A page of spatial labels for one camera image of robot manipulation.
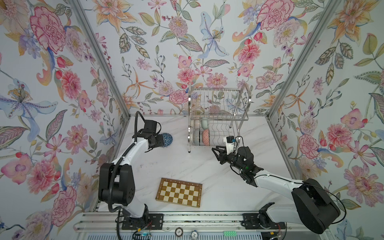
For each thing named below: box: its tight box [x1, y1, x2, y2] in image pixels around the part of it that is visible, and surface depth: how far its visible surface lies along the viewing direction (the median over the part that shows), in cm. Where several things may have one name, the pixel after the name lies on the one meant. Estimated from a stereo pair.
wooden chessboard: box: [155, 177, 203, 208], surface depth 82 cm
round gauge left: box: [175, 227, 184, 237], surface depth 73 cm
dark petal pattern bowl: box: [193, 128, 200, 146], surface depth 94 cm
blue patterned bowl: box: [161, 133, 173, 148], surface depth 106 cm
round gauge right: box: [190, 230, 199, 240], surface depth 68 cm
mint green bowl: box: [200, 120, 209, 130], surface depth 102 cm
